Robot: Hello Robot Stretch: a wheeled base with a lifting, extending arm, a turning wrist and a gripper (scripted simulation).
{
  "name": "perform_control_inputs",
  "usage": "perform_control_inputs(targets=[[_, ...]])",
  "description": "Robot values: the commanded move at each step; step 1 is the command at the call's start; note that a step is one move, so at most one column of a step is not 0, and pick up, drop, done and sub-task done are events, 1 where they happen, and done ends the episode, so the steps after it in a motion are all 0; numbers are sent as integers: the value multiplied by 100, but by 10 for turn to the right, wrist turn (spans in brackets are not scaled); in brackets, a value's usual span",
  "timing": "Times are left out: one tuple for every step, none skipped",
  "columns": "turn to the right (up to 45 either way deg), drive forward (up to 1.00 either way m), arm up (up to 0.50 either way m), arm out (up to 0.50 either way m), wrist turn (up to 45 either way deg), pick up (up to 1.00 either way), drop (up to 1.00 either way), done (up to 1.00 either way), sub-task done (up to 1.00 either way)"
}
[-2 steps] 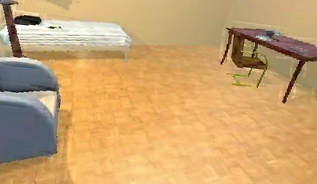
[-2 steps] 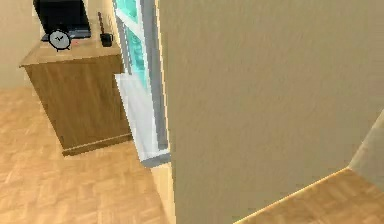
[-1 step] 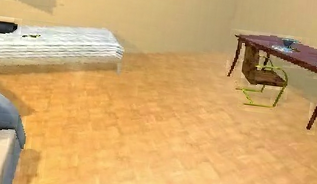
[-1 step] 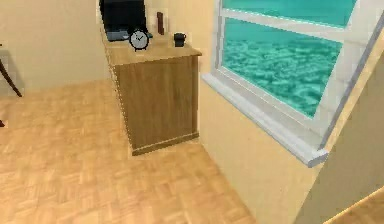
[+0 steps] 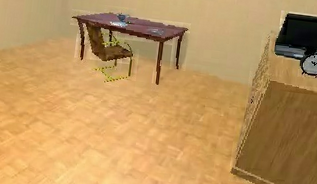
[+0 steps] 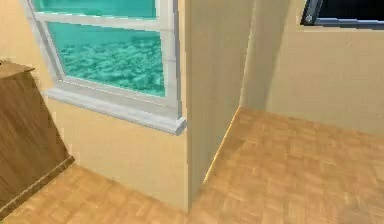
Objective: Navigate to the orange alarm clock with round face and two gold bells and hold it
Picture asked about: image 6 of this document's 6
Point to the white framed window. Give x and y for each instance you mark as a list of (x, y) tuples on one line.
[(110, 60)]

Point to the black framed wall picture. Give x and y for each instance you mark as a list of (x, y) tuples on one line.
[(350, 11)]

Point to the brown wooden cupboard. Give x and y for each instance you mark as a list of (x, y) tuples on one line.
[(26, 133)]

